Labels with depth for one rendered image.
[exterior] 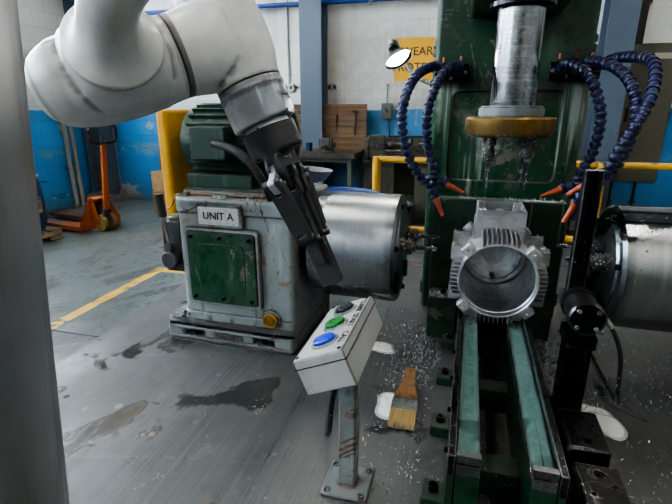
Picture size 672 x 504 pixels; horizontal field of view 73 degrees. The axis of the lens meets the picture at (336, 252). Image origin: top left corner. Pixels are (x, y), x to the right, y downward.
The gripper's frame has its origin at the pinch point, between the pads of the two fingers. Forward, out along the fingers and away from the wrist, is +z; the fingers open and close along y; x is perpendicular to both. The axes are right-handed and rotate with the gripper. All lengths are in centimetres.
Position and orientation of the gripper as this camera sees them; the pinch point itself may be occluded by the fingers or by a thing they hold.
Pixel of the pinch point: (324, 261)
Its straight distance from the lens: 65.6
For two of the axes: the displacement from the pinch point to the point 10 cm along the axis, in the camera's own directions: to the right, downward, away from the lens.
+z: 3.8, 9.1, 1.7
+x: -8.8, 3.0, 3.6
